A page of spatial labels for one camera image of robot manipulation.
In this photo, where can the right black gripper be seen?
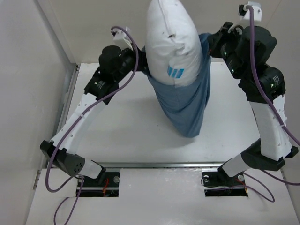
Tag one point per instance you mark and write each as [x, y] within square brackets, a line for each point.
[217, 38]

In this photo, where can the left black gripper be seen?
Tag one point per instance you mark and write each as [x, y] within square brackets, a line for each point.
[142, 61]

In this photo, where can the white pillow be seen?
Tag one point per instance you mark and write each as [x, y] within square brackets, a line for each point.
[173, 48]

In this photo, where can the blue pillowcase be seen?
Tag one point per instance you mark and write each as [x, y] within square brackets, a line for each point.
[184, 106]

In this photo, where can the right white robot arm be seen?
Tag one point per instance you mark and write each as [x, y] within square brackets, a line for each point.
[265, 89]

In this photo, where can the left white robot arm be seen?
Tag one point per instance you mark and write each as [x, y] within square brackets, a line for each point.
[61, 151]

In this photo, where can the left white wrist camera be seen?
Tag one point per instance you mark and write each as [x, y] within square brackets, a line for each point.
[121, 39]

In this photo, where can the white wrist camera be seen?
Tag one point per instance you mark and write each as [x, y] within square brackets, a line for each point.
[244, 14]
[121, 39]

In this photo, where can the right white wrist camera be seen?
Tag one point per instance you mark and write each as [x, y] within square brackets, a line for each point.
[244, 14]

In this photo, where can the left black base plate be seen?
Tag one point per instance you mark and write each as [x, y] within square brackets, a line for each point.
[109, 187]

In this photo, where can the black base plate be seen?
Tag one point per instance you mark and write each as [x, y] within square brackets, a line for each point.
[218, 184]
[109, 187]

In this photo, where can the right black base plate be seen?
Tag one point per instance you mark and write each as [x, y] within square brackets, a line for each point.
[218, 184]

